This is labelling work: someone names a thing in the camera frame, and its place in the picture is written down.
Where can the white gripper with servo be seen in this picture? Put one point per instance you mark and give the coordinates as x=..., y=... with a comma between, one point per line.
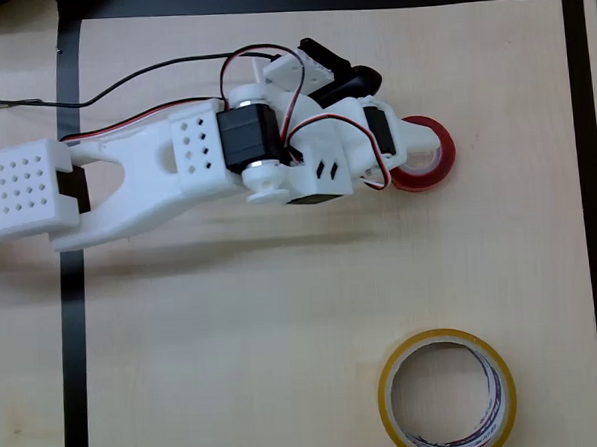
x=375, y=130

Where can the small red tape roll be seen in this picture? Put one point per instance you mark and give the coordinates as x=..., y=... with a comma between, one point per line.
x=421, y=183

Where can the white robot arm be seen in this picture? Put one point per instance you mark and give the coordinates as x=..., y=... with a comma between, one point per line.
x=125, y=157

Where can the big yellow tape roll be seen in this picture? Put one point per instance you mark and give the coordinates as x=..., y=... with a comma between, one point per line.
x=495, y=398

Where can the black webcam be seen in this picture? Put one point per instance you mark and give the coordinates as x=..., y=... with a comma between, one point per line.
x=361, y=82

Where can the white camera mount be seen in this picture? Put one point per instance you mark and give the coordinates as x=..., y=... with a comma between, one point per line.
x=290, y=71

